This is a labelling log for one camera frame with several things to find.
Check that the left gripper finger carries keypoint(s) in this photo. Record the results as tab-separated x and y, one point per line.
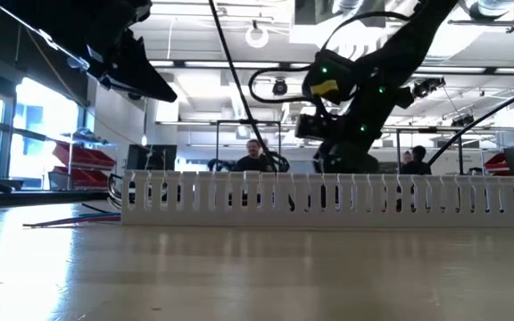
145	76

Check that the white duct cover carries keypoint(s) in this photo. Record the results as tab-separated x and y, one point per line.
52	42

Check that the background black robot arm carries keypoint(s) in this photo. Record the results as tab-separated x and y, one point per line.
284	162
221	165

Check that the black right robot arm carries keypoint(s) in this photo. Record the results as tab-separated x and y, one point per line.
408	40

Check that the person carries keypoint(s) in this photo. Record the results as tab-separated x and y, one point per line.
407	157
417	165
252	162

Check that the black monitor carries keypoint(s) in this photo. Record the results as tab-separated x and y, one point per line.
150	157

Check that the grey shelf rack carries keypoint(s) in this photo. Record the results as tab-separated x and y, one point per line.
67	136

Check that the red storage bin row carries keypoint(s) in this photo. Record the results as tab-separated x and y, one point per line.
78	178
83	156

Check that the clear safety glasses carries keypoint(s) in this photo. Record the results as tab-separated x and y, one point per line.
113	191

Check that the small red storage bin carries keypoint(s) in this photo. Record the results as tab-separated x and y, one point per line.
495	165

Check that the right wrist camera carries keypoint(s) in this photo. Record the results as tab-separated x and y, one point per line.
328	89

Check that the black ceiling camera rig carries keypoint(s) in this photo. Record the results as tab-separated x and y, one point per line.
426	87

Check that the black aluminium table frame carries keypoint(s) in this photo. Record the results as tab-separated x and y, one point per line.
38	198

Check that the silver ventilation duct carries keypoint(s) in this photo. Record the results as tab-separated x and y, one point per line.
493	6

